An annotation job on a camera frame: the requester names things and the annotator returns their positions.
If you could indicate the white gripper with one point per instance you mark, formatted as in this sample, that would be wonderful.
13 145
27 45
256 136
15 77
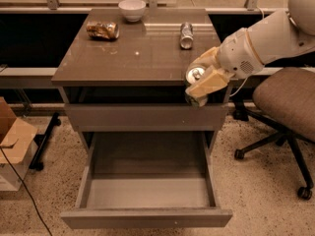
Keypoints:
236 53

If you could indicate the green soda can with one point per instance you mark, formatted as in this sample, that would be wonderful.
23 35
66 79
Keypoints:
193 75

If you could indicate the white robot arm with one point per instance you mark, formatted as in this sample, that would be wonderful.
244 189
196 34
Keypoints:
283 34

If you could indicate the silver can lying down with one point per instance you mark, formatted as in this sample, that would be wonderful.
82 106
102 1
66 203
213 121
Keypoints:
186 36

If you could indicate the grey drawer cabinet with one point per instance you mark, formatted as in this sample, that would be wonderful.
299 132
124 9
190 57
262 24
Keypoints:
144 65

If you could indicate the crushed brown can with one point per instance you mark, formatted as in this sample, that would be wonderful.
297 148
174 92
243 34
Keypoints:
102 30

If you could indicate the open grey middle drawer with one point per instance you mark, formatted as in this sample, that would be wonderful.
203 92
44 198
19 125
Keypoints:
148 180

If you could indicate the closed grey top drawer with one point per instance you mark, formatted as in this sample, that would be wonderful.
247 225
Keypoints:
139 117

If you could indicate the brown office chair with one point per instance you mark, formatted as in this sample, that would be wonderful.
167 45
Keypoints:
287 102

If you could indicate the white ceramic bowl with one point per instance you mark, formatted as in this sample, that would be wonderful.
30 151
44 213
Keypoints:
132 10

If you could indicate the black stand leg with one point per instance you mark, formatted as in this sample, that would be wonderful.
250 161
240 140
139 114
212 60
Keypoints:
41 140

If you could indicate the cardboard box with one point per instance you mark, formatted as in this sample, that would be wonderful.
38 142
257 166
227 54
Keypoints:
18 147

